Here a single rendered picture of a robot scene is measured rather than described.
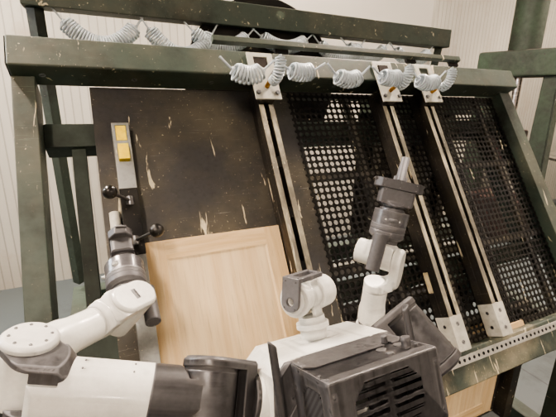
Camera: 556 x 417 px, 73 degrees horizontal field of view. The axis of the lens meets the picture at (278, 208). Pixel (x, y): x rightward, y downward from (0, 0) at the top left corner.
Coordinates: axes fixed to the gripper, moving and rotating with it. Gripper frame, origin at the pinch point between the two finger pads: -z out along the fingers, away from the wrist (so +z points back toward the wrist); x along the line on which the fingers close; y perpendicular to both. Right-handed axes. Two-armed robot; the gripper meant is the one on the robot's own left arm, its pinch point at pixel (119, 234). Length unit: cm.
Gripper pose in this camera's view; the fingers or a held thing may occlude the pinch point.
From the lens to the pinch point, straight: 105.6
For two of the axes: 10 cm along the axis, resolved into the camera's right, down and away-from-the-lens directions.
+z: 3.8, 6.4, -6.7
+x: -1.9, 7.6, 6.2
